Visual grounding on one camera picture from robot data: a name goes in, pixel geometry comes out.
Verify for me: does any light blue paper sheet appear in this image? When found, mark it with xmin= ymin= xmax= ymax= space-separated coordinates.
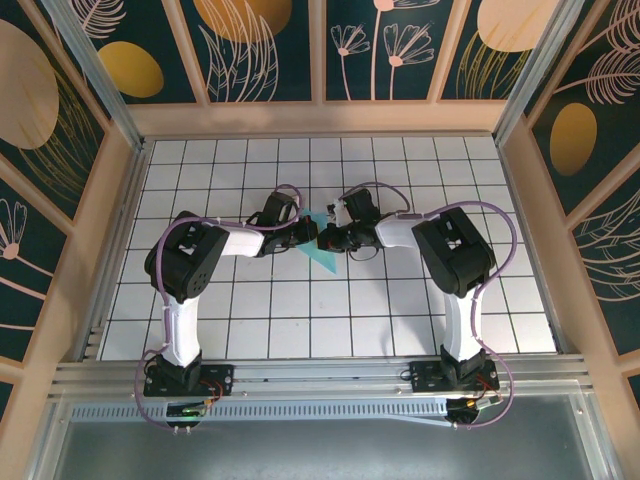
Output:
xmin=293 ymin=207 xmax=340 ymax=276

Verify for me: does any grey metal plate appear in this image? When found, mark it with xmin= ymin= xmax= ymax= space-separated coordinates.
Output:
xmin=27 ymin=394 xmax=619 ymax=480

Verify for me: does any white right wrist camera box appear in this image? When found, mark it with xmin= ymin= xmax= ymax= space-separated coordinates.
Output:
xmin=326 ymin=198 xmax=350 ymax=227

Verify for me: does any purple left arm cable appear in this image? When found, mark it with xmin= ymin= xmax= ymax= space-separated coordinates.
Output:
xmin=133 ymin=183 xmax=305 ymax=434

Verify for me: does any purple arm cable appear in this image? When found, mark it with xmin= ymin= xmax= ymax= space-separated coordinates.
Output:
xmin=339 ymin=180 xmax=519 ymax=432
xmin=133 ymin=183 xmax=305 ymax=434

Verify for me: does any aluminium mounting rail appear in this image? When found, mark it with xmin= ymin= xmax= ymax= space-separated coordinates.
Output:
xmin=47 ymin=353 xmax=595 ymax=404

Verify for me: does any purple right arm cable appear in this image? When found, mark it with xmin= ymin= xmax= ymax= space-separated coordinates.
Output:
xmin=339 ymin=180 xmax=519 ymax=432

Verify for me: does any aluminium side rail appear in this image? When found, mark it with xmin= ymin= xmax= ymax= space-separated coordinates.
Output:
xmin=79 ymin=139 xmax=151 ymax=361
xmin=497 ymin=139 xmax=574 ymax=354

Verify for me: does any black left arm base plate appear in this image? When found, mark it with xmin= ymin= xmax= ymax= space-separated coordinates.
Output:
xmin=142 ymin=363 xmax=236 ymax=398

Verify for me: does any slotted grey cable duct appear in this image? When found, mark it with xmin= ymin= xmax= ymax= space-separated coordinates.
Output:
xmin=69 ymin=402 xmax=451 ymax=425

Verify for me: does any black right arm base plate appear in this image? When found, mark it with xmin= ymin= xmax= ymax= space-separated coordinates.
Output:
xmin=408 ymin=357 xmax=501 ymax=395

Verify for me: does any aluminium corner post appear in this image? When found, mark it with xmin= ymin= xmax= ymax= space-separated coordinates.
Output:
xmin=42 ymin=0 xmax=147 ymax=151
xmin=493 ymin=0 xmax=587 ymax=146

